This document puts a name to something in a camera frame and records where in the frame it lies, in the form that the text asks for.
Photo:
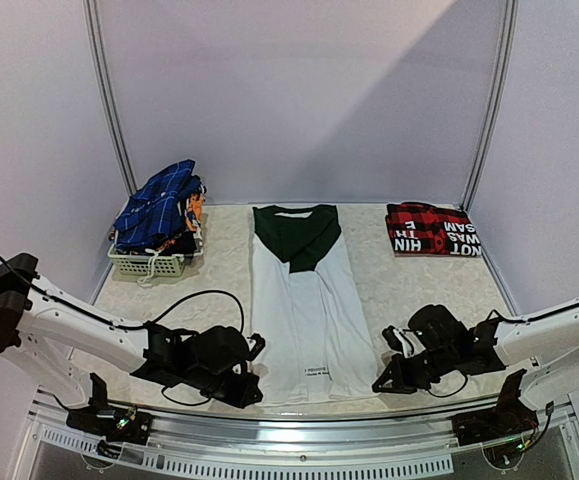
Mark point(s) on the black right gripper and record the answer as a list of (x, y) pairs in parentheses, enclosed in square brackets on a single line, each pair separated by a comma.
[(400, 370)]

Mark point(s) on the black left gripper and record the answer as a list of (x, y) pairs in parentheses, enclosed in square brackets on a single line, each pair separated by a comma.
[(240, 400)]

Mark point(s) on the white garment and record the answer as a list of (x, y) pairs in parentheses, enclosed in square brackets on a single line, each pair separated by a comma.
[(318, 345)]

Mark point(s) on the red black plaid shirt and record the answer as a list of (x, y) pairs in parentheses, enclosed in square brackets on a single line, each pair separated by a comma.
[(416, 228)]

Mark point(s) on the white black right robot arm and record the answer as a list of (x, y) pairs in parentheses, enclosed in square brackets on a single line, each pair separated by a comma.
[(541, 348)]

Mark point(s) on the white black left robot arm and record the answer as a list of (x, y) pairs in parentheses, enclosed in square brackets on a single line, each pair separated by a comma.
[(35, 315)]

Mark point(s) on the white laundry basket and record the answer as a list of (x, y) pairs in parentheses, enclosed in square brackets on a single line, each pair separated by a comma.
[(152, 265)]

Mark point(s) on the orange black printed garment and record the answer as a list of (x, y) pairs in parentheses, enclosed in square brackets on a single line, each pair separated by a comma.
[(187, 237)]

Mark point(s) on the dark green garment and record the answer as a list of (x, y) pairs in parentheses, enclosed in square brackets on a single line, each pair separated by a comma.
[(301, 237)]

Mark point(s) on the blue patterned garment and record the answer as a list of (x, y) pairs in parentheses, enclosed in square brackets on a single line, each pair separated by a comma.
[(151, 215)]

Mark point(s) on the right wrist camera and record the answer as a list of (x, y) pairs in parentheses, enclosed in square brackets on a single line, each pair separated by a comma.
[(435, 328)]

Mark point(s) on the aluminium front rail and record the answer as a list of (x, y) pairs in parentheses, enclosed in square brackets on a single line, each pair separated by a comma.
[(418, 445)]

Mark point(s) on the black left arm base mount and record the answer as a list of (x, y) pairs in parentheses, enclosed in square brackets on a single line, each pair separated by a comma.
[(114, 425)]

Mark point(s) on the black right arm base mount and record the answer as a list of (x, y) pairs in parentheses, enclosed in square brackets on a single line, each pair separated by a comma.
[(505, 431)]

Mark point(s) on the aluminium left corner post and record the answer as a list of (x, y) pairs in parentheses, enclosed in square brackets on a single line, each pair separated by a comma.
[(93, 23)]

